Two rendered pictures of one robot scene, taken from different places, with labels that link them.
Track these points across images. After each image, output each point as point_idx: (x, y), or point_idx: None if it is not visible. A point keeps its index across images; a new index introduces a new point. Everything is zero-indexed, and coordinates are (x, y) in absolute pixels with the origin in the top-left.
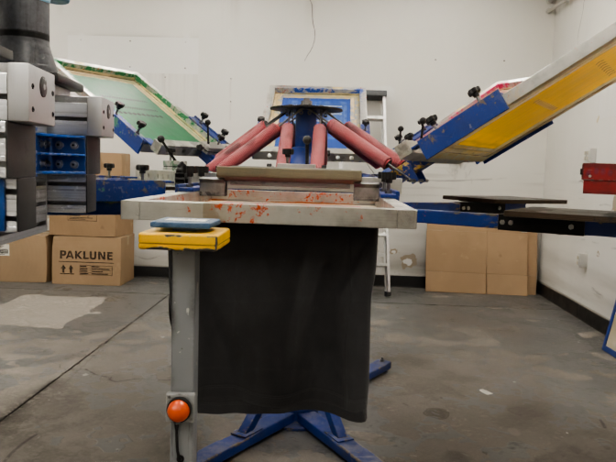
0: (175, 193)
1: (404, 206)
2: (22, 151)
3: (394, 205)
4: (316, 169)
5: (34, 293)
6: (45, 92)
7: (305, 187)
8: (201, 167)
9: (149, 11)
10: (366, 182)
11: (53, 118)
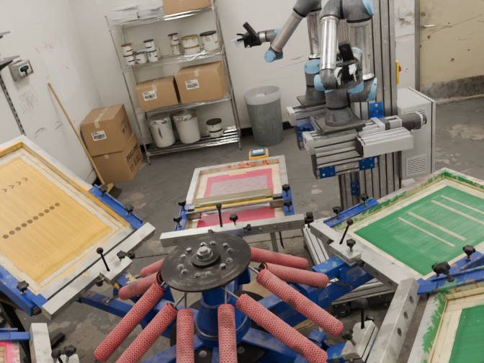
0: (283, 179)
1: (194, 175)
2: (295, 128)
3: (197, 176)
4: (217, 201)
5: None
6: (288, 115)
7: (225, 209)
8: (287, 199)
9: None
10: (194, 205)
11: (291, 124)
